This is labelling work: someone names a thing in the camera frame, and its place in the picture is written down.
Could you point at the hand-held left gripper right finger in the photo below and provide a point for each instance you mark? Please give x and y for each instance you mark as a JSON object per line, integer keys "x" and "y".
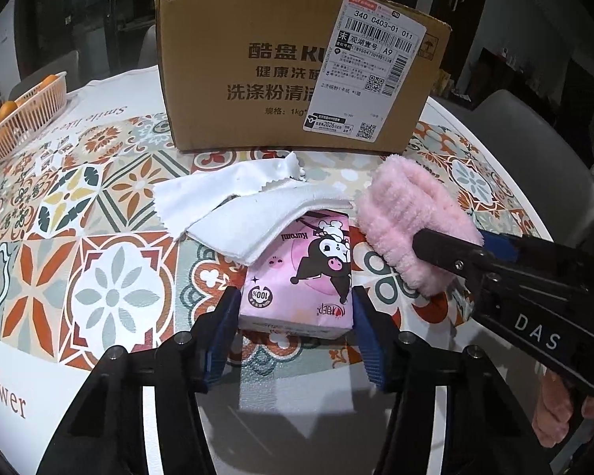
{"x": 371, "y": 341}

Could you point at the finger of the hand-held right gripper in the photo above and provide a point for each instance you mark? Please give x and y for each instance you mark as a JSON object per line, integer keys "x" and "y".
{"x": 440, "y": 250}
{"x": 500, "y": 247}

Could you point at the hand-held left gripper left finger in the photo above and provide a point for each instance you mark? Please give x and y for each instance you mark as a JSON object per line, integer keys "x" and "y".
{"x": 220, "y": 336}

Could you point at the pink fuzzy sock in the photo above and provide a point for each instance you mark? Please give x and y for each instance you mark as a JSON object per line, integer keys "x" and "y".
{"x": 411, "y": 198}

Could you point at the pink cartoon tissue pack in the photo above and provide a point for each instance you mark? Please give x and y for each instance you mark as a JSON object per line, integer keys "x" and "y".
{"x": 297, "y": 282}

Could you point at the thick white towel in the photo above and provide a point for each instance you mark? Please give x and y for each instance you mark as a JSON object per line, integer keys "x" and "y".
{"x": 247, "y": 227}

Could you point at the thin white cloth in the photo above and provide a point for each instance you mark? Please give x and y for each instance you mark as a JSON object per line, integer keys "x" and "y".
{"x": 203, "y": 193}

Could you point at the brown cardboard box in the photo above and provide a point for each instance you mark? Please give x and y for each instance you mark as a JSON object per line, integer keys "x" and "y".
{"x": 227, "y": 109}

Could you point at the person's right forearm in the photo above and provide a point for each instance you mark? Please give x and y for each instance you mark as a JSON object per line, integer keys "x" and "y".
{"x": 549, "y": 415}

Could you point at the grey dining chair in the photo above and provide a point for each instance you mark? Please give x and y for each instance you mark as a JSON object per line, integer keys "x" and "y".
{"x": 529, "y": 158}
{"x": 54, "y": 65}
{"x": 148, "y": 45}

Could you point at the dark sideboard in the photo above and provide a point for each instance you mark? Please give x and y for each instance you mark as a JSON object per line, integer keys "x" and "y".
{"x": 524, "y": 74}

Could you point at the pink plastic basket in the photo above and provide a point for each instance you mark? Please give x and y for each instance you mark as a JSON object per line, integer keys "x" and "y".
{"x": 29, "y": 118}

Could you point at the orange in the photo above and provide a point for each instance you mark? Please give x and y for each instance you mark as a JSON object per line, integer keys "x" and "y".
{"x": 6, "y": 110}
{"x": 47, "y": 80}

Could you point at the sliding glass door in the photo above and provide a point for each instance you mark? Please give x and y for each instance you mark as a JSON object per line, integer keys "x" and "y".
{"x": 94, "y": 10}

